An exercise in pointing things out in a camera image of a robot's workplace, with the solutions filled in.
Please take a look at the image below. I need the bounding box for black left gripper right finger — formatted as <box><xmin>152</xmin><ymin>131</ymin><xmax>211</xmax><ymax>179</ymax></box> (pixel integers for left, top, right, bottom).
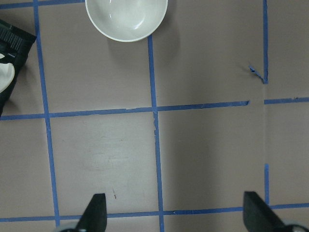
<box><xmin>243</xmin><ymin>191</ymin><xmax>309</xmax><ymax>232</ymax></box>

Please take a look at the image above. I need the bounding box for cream plate in rack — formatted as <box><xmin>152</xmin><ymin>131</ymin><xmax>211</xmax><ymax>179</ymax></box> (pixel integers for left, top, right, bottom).
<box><xmin>0</xmin><ymin>54</ymin><xmax>15</xmax><ymax>93</ymax></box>

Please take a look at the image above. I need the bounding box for white ceramic bowl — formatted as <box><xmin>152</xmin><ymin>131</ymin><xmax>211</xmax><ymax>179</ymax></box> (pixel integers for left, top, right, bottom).
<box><xmin>85</xmin><ymin>0</ymin><xmax>168</xmax><ymax>43</ymax></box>

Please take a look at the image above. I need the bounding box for black plate rack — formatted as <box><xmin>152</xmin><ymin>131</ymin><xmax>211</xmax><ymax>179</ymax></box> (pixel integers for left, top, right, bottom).
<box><xmin>0</xmin><ymin>20</ymin><xmax>37</xmax><ymax>112</ymax></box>

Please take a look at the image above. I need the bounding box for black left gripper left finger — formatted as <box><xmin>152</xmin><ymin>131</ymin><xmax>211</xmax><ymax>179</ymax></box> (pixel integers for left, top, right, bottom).
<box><xmin>75</xmin><ymin>193</ymin><xmax>107</xmax><ymax>232</ymax></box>

